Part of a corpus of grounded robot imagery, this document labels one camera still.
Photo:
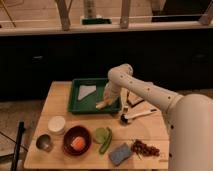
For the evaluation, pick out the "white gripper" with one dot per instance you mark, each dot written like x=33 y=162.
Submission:
x=111 y=92

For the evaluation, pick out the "pale yellow banana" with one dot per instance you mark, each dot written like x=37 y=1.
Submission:
x=103 y=104

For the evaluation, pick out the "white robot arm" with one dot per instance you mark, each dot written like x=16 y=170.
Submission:
x=191 y=131

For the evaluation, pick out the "green plastic tray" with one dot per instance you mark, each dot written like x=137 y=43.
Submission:
x=87 y=105

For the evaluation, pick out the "brown black-edged box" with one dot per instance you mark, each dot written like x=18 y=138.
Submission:
x=133 y=99

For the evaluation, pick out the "green lime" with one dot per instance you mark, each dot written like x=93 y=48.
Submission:
x=100 y=135

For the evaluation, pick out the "green chili pepper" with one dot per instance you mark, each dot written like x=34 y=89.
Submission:
x=106 y=144

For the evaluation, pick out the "dark red bowl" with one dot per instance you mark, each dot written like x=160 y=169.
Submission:
x=71 y=134

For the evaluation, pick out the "brown dried grape bunch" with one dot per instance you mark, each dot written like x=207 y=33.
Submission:
x=141 y=148

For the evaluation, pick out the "orange fruit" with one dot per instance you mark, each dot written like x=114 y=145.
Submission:
x=78 y=143

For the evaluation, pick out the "white round lidded container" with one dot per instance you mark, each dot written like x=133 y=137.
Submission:
x=56 y=125

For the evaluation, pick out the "blue sponge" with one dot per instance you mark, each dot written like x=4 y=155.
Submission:
x=119 y=154

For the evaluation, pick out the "green block on ledge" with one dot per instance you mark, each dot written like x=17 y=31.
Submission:
x=93 y=21

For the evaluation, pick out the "small metal cup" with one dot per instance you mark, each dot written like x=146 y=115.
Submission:
x=44 y=143

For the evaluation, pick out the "black pole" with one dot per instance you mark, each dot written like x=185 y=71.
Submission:
x=18 y=141

